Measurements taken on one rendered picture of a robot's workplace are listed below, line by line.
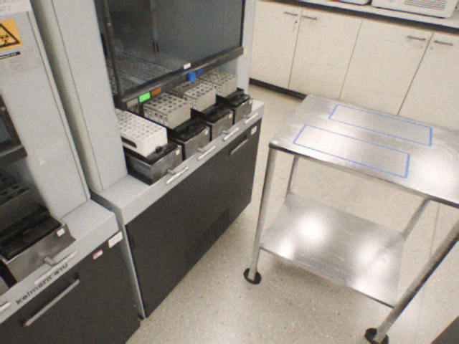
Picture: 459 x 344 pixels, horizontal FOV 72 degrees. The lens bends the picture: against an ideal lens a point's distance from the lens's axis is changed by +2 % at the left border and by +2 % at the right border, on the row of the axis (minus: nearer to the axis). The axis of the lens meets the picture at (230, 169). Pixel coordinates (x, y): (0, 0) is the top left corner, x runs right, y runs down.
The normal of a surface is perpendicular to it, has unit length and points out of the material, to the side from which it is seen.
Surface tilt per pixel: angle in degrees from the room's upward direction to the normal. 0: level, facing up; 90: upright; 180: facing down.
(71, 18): 90
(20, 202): 90
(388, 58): 90
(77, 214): 0
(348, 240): 0
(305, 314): 0
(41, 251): 90
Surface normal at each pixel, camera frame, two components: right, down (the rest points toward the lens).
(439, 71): -0.54, 0.50
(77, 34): 0.84, 0.37
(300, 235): 0.05, -0.78
